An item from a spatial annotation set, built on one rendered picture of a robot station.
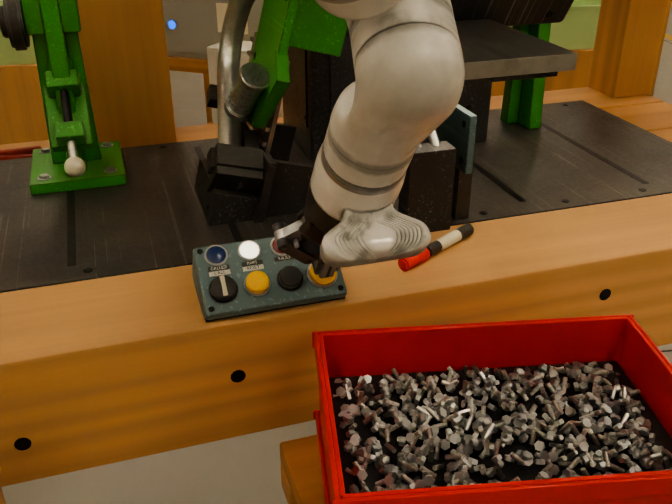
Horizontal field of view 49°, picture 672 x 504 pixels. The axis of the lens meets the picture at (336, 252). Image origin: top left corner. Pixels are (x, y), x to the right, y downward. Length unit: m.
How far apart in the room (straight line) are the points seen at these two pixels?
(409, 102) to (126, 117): 0.87
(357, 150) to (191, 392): 0.36
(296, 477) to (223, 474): 1.16
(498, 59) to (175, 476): 1.37
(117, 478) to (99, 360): 1.18
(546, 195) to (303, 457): 0.53
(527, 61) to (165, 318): 0.46
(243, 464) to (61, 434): 1.13
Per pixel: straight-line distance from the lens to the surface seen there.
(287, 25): 0.90
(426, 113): 0.48
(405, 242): 0.60
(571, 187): 1.11
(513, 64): 0.82
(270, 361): 0.80
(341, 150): 0.55
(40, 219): 1.04
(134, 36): 1.26
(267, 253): 0.79
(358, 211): 0.60
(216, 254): 0.78
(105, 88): 1.28
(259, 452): 1.93
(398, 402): 0.70
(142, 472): 1.93
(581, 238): 0.96
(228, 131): 0.98
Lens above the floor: 1.32
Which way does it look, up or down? 28 degrees down
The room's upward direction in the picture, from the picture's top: straight up
